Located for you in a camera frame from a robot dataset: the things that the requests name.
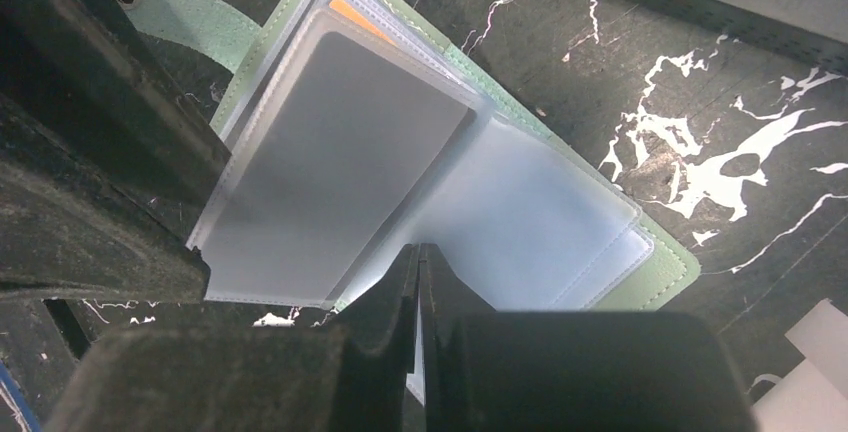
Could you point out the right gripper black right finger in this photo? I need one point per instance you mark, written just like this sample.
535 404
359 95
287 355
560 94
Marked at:
486 370

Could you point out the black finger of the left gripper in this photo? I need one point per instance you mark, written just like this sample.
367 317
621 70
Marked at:
93 131

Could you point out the grey credit card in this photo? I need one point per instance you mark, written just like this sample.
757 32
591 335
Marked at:
326 164

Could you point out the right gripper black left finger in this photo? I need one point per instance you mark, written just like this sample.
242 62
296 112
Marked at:
348 374

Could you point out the green card holder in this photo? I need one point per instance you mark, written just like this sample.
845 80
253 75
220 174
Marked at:
521 218

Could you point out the white square box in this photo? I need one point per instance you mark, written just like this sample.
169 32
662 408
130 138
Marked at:
813 395

